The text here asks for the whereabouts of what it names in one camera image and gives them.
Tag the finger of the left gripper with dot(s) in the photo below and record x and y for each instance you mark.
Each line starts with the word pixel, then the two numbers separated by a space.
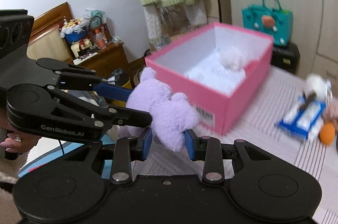
pixel 125 116
pixel 112 92

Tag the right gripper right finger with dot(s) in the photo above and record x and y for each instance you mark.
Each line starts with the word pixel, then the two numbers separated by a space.
pixel 207 149

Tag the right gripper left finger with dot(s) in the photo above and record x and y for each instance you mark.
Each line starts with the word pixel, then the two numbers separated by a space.
pixel 127 150

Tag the purple plush toy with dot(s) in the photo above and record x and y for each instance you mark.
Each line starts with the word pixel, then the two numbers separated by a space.
pixel 171 113

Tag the blue wet wipes pack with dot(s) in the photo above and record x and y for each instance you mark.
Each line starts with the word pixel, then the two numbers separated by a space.
pixel 303 124

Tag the white fluffy plush toy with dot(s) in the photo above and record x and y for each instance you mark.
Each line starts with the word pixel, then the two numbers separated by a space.
pixel 316 89

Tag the left hand with ring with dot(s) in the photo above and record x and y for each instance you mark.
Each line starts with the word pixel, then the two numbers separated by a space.
pixel 16 141

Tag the wooden nightstand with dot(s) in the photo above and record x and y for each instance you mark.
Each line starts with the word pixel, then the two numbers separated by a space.
pixel 107 60

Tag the striped pink table cloth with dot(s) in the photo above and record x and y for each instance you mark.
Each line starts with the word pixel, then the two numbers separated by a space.
pixel 278 93

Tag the wooden bed headboard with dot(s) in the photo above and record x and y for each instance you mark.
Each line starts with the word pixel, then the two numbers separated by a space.
pixel 45 40

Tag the blue flower bouquet bucket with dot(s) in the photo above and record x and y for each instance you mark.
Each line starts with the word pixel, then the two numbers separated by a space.
pixel 74 29

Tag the pink cardboard box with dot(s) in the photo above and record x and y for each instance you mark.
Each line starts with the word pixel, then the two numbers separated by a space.
pixel 190 65

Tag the white fluffy item in box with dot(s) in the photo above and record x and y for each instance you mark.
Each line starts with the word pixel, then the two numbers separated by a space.
pixel 231 58

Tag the orange plush ball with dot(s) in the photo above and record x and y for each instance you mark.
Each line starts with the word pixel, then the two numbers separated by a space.
pixel 327 133

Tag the black suitcase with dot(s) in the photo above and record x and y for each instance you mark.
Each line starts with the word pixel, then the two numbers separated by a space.
pixel 286 57

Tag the teal felt tote bag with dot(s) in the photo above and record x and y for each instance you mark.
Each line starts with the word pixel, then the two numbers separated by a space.
pixel 277 22

